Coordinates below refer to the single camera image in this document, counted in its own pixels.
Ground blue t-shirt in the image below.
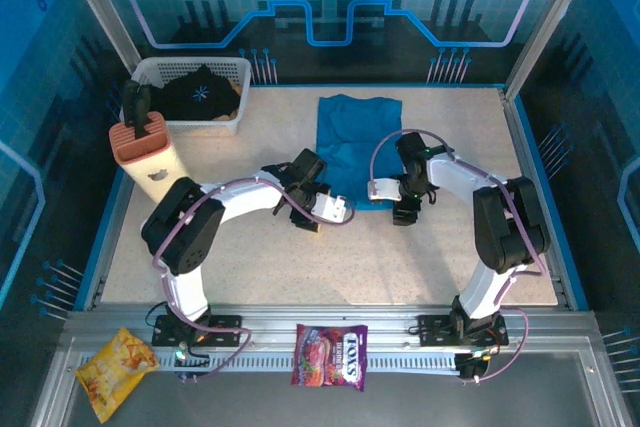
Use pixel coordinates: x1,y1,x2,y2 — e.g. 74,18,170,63
315,94,404,212

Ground tan cloth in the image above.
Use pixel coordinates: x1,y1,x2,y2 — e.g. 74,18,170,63
214,79,245,122

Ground purple Fox's candy bag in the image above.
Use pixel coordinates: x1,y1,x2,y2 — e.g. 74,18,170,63
290,323,370,392

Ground black t-shirt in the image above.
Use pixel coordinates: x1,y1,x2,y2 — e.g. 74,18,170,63
149,64,241,121

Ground cream knife block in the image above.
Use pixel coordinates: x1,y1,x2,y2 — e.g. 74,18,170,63
108,111,182,204

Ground black connector module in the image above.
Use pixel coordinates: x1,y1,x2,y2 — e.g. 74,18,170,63
173,341,211,382
455,350,489,382

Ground white plastic basket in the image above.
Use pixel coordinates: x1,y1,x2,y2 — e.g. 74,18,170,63
130,55,253,136

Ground yellow snack bag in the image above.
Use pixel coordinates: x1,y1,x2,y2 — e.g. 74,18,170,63
74,326,161,424

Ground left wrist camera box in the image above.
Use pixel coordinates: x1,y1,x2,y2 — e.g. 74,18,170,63
312,192,349,223

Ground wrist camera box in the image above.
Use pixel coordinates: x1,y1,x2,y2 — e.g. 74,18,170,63
367,177,401,203
312,192,349,223

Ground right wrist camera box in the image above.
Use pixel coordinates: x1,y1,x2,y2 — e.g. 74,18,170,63
367,177,401,203

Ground aluminium front rail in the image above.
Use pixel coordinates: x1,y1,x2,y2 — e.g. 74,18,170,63
62,304,599,356

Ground aluminium side rail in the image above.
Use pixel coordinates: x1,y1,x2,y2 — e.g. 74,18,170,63
499,87,576,311
82,166,132,311

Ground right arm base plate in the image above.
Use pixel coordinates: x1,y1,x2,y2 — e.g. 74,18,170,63
417,313,510,347

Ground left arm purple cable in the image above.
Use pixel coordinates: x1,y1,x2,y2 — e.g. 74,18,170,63
152,181,356,382

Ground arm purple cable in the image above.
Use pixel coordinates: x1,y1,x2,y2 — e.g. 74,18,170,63
368,129,549,383
152,181,356,382

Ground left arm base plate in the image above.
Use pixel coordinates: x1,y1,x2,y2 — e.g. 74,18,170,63
151,314,244,348

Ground white slotted cable duct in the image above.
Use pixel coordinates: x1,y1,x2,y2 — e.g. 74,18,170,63
172,354,461,373

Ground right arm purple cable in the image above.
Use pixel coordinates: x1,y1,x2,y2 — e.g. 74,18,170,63
368,129,549,383

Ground black knife handle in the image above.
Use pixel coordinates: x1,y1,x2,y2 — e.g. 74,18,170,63
122,80,142,128
133,87,153,139

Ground aluminium frame post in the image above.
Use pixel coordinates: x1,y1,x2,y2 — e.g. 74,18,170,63
504,0,606,98
54,0,144,76

